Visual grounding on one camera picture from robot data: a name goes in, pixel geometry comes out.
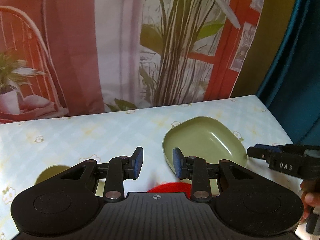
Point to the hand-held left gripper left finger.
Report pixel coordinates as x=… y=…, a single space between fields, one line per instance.
x=139 y=162

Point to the green rectangular dish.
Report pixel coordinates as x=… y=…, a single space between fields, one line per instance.
x=207 y=140

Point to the green round plate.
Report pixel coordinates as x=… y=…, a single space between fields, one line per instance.
x=50 y=173

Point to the person's right hand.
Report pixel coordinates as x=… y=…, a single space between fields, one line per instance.
x=306 y=200

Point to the floral tablecloth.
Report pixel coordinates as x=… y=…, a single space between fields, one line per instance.
x=75 y=140

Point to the blue curtain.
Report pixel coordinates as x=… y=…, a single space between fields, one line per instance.
x=292 y=80

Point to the printed backdrop cloth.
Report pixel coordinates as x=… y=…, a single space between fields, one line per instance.
x=100 y=42

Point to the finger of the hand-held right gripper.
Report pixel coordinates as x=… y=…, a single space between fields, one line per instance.
x=257 y=152

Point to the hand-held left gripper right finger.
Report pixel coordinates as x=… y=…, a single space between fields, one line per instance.
x=177 y=164

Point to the red bowl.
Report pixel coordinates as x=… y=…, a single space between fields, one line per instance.
x=172 y=188

